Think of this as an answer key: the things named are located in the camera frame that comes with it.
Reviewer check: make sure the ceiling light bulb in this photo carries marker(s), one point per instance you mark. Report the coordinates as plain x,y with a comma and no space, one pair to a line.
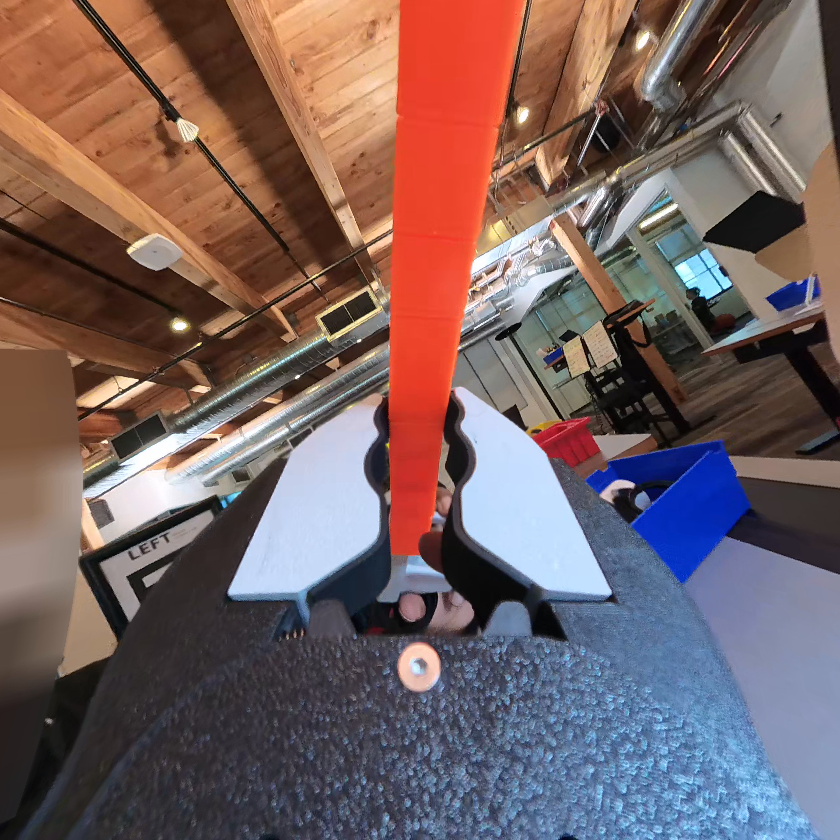
188,130

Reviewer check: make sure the wooden office desk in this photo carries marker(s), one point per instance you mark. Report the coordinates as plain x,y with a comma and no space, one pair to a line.
761,334

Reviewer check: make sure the fiducial marker sign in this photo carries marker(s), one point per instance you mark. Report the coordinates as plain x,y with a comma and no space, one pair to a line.
121,577

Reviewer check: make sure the white ceiling access point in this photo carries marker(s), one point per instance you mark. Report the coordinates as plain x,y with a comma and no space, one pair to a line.
154,251

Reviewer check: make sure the person's dark clothing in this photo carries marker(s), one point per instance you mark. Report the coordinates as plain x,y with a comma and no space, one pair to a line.
69,709

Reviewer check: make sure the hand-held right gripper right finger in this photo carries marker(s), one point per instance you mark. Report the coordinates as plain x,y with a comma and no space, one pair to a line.
525,525

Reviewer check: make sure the orange tool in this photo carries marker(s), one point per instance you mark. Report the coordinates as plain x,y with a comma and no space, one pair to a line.
433,262

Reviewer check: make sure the blue plastic bin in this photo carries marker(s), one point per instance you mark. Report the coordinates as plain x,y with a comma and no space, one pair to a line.
689,518

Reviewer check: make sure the standing desk with paper sheets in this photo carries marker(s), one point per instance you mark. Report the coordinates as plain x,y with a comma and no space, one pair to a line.
604,348

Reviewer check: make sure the silver duct elbow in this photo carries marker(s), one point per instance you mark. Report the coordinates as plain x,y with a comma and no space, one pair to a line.
669,59

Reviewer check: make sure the black flag panel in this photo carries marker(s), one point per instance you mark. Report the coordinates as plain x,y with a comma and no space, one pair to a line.
754,223

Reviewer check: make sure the white paper roll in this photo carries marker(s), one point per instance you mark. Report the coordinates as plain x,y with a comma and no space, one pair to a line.
617,493

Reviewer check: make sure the ceiling vent grille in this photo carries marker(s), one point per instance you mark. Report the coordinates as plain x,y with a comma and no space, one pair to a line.
139,436
348,313

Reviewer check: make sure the grey side table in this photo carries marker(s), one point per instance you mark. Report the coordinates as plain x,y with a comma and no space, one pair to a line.
623,443

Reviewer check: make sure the red storage tote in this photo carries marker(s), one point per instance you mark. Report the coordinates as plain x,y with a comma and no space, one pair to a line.
571,439

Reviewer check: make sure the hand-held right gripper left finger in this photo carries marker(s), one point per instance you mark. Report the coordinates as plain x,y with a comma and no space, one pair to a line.
315,525

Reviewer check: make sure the ceiling spot light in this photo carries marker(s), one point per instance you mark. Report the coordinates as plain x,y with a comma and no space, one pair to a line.
178,324
522,115
642,39

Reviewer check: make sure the wooden support post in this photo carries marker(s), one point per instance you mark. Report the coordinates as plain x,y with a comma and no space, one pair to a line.
604,289

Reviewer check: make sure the blue bin with white label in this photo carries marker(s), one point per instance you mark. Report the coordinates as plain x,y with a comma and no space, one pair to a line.
791,296

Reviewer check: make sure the black floor lamp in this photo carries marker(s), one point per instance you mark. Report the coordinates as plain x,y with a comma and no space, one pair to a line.
518,354

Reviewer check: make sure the silver air duct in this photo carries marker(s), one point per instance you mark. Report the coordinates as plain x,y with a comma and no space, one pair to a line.
262,380

